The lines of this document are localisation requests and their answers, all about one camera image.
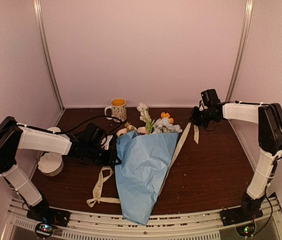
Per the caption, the left vertical aluminium rail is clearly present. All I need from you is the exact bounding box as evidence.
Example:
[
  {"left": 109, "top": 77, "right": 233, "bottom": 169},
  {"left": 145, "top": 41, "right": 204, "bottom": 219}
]
[{"left": 33, "top": 0, "right": 65, "bottom": 112}]

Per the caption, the scalloped white bowl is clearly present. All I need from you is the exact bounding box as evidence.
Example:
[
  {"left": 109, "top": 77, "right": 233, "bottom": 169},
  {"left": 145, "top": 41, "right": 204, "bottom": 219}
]
[{"left": 38, "top": 152, "right": 64, "bottom": 177}]

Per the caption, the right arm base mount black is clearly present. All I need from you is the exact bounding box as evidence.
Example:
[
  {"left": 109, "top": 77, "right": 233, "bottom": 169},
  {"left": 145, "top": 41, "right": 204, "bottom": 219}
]
[{"left": 220, "top": 192, "right": 265, "bottom": 227}]

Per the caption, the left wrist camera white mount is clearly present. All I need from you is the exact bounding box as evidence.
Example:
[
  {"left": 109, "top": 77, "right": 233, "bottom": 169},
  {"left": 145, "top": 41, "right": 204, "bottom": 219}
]
[{"left": 100, "top": 134, "right": 117, "bottom": 151}]

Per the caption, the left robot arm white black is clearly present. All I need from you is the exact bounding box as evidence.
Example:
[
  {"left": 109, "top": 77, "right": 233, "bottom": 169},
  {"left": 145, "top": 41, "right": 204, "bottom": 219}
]
[{"left": 0, "top": 116, "right": 122, "bottom": 222}]

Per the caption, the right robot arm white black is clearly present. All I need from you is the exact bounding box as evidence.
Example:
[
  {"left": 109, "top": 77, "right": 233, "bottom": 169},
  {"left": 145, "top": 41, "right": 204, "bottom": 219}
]
[{"left": 189, "top": 101, "right": 282, "bottom": 221}]

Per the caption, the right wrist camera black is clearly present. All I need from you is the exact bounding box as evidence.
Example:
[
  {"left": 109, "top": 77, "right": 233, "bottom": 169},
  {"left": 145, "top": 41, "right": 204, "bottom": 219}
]
[{"left": 199, "top": 89, "right": 222, "bottom": 112}]

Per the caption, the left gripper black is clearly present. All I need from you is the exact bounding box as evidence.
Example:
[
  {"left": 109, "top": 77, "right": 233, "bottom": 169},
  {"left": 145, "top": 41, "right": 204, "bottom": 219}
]
[{"left": 85, "top": 142, "right": 122, "bottom": 166}]

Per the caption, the vertical aluminium rail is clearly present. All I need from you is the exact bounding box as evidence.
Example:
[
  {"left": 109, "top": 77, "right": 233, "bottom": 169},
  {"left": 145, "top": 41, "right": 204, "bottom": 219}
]
[
  {"left": 222, "top": 0, "right": 254, "bottom": 103},
  {"left": 33, "top": 0, "right": 65, "bottom": 112}
]

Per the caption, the floral mug yellow inside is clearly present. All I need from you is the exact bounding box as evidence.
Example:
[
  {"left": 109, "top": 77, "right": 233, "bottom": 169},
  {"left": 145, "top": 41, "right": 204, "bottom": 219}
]
[{"left": 104, "top": 98, "right": 127, "bottom": 123}]

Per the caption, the front aluminium frame rail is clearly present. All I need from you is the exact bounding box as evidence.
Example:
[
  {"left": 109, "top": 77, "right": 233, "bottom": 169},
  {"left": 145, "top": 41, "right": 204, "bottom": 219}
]
[{"left": 5, "top": 199, "right": 282, "bottom": 240}]

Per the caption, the right vertical aluminium rail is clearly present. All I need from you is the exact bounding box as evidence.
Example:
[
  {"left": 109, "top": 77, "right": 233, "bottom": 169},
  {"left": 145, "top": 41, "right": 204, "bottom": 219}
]
[{"left": 222, "top": 0, "right": 254, "bottom": 103}]

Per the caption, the round white bowl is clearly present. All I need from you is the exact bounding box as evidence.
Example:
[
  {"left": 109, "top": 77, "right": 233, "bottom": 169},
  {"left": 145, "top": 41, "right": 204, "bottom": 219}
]
[{"left": 47, "top": 126, "right": 61, "bottom": 134}]

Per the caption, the white small fake flower stem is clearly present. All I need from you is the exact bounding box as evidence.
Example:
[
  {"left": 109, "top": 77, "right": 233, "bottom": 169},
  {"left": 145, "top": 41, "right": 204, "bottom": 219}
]
[{"left": 136, "top": 102, "right": 155, "bottom": 134}]

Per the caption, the orange fake flower stem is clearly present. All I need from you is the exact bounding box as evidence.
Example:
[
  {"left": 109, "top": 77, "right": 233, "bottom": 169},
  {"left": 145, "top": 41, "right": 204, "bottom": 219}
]
[{"left": 160, "top": 112, "right": 174, "bottom": 124}]

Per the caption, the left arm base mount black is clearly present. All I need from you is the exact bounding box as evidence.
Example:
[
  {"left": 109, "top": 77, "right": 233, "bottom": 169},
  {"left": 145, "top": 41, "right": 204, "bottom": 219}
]
[{"left": 22, "top": 197, "right": 71, "bottom": 240}]

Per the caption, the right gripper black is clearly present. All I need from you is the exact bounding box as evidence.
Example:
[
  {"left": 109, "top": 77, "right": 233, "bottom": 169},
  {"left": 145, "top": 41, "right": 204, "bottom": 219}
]
[{"left": 189, "top": 106, "right": 217, "bottom": 129}]

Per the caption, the pink fake flower stem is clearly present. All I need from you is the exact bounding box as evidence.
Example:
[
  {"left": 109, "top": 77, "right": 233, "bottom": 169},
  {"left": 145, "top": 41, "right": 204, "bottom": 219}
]
[{"left": 137, "top": 126, "right": 148, "bottom": 135}]

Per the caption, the cream printed ribbon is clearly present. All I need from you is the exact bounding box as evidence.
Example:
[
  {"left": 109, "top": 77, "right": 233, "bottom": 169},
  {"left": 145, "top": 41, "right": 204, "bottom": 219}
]
[{"left": 86, "top": 122, "right": 200, "bottom": 208}]

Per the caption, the blue tissue paper sheet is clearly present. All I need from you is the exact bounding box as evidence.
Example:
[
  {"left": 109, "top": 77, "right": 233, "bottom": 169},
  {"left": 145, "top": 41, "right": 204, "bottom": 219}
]
[{"left": 115, "top": 131, "right": 179, "bottom": 225}]

